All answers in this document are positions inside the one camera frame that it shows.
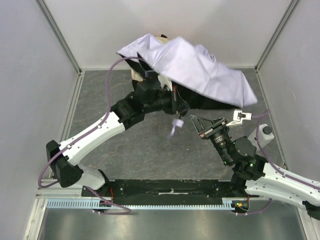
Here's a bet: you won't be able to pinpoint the lavender folding umbrella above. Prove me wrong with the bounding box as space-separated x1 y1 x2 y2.
116 33 258 110

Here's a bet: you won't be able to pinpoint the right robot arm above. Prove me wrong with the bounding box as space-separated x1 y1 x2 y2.
190 110 320 220

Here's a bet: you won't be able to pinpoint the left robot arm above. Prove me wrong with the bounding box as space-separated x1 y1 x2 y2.
46 80 190 190

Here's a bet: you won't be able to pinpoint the yellow canvas tote bag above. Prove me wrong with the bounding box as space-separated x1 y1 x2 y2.
130 34 170 82

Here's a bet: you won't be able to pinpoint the white bottle grey cap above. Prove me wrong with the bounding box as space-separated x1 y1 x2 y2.
248 123 275 150

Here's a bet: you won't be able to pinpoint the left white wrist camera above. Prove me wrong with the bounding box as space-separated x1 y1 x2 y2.
157 74 173 92

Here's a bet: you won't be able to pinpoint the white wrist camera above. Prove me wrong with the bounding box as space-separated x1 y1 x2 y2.
157 74 173 92
226 109 252 127

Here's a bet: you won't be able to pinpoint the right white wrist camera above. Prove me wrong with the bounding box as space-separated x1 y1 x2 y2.
226 109 252 127

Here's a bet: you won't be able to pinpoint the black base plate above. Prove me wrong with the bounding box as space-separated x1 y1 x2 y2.
97 179 248 206

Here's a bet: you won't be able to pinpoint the light blue cable duct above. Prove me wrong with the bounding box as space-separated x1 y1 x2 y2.
46 199 235 211

